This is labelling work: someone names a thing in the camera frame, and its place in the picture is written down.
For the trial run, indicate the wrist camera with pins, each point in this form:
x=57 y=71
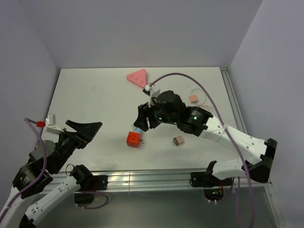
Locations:
x=50 y=124
x=152 y=91

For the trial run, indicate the aluminium right rail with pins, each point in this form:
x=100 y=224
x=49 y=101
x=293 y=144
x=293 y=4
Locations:
x=270 y=194

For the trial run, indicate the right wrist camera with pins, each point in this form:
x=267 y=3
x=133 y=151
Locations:
x=152 y=91

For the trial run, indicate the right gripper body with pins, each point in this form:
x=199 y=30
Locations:
x=157 y=116

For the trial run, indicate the red cube socket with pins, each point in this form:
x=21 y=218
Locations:
x=134 y=139

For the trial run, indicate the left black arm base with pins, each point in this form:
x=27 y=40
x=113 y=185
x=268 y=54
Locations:
x=99 y=183

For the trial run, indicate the light blue charger plug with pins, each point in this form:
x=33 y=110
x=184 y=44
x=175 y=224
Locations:
x=137 y=130

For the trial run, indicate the aluminium rail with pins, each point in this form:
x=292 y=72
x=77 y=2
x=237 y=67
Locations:
x=154 y=180
x=270 y=194

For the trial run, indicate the orange pink charger plug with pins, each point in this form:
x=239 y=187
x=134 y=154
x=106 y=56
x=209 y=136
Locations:
x=193 y=99

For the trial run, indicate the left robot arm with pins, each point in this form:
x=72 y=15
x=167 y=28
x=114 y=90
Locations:
x=21 y=210

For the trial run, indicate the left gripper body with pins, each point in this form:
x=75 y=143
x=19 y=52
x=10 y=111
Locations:
x=67 y=144

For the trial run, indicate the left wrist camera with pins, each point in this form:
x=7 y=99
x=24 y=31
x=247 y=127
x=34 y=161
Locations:
x=50 y=124

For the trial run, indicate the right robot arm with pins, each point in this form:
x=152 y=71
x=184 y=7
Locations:
x=255 y=155

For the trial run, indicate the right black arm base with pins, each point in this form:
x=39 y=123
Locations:
x=215 y=187

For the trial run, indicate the brown pink charger plug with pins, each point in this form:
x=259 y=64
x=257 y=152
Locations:
x=178 y=140

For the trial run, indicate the aluminium front rail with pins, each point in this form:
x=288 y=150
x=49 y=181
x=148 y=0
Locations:
x=154 y=180

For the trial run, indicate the pink triangular power strip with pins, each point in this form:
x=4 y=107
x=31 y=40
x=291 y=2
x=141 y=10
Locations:
x=138 y=78

